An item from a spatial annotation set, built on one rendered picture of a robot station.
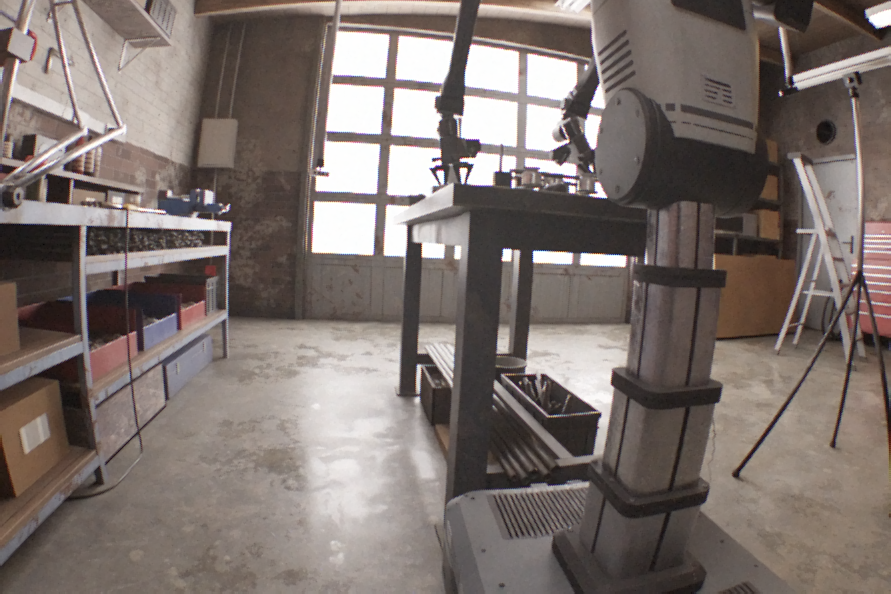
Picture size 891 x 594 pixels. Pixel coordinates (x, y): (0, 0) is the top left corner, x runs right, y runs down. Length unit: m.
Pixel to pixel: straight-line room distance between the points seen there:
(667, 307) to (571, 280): 4.15
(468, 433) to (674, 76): 0.84
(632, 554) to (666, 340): 0.31
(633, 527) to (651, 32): 0.64
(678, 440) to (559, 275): 4.09
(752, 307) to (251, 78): 5.31
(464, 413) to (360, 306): 3.27
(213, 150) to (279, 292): 1.41
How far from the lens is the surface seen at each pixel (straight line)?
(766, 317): 5.13
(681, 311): 0.60
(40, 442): 1.40
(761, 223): 5.84
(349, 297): 4.24
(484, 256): 0.99
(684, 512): 0.72
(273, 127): 4.31
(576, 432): 1.55
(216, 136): 4.31
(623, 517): 0.67
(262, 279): 4.23
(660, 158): 0.56
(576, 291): 4.77
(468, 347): 1.01
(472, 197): 0.88
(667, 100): 0.58
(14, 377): 1.18
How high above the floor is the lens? 0.77
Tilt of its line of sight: 2 degrees down
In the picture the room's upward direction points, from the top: 3 degrees clockwise
